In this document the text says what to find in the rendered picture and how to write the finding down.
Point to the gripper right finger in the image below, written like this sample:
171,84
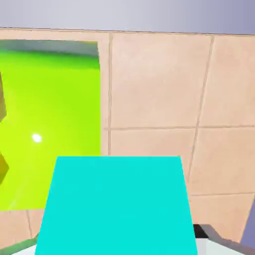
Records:
215,246

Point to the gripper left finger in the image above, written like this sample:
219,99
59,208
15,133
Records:
22,248

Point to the small cyan cube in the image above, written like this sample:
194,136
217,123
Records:
117,205

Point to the small orange cube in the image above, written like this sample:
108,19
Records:
3,169

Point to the small brown cube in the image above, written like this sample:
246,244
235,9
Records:
2,103

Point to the large lime green box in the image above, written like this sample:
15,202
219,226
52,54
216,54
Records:
53,103

